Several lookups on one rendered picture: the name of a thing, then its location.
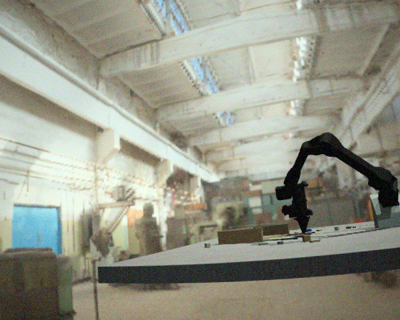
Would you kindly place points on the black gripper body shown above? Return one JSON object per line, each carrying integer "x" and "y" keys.
{"x": 301, "y": 208}

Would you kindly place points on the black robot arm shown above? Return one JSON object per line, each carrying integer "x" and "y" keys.
{"x": 328, "y": 144}

